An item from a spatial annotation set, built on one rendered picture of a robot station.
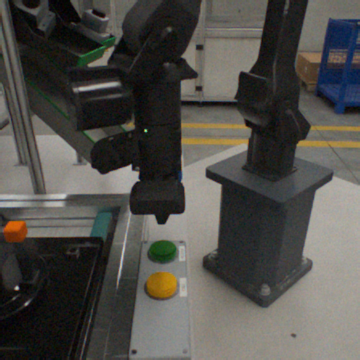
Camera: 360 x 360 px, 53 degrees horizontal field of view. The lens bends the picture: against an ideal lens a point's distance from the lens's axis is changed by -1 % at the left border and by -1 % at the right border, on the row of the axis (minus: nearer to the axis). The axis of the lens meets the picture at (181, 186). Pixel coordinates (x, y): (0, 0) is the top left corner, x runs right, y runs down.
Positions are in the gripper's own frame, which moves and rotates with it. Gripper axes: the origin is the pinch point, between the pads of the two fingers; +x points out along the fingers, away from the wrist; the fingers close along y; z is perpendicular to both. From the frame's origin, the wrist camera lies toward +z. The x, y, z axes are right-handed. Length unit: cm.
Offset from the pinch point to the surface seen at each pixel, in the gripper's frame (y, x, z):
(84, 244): -1.1, 7.9, 11.8
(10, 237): 9.7, -1.7, 16.7
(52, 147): -65, 19, 37
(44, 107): -23.3, -6.8, 22.0
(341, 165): -227, 105, -142
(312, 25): -826, 50, -315
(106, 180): -42.5, 19.0, 16.1
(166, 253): 1.4, 7.8, -0.6
